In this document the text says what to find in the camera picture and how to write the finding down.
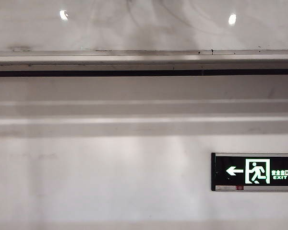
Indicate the green black exit sign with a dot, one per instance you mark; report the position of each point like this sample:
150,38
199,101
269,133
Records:
232,163

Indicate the white whiteboard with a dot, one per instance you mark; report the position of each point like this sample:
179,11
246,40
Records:
194,31

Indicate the aluminium whiteboard tray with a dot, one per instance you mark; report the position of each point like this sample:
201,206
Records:
134,62

